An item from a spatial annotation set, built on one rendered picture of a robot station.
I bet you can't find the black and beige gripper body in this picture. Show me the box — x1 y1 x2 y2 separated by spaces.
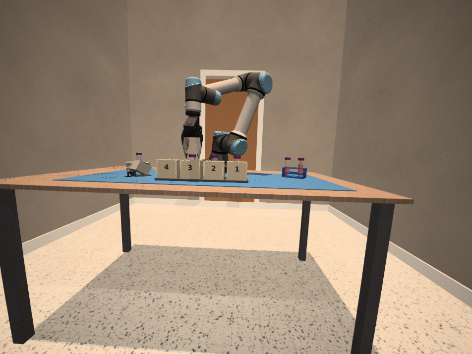
184 111 202 137

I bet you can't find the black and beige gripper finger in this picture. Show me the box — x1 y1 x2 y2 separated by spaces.
195 130 203 158
181 130 189 158

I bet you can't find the beige control box with green button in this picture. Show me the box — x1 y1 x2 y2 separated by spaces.
125 160 152 177

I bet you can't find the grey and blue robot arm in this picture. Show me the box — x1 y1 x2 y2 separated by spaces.
184 72 273 167

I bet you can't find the dark blue tube rack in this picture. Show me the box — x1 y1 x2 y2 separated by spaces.
282 167 307 179

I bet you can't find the blue bench mat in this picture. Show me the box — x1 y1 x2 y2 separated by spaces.
53 170 357 191

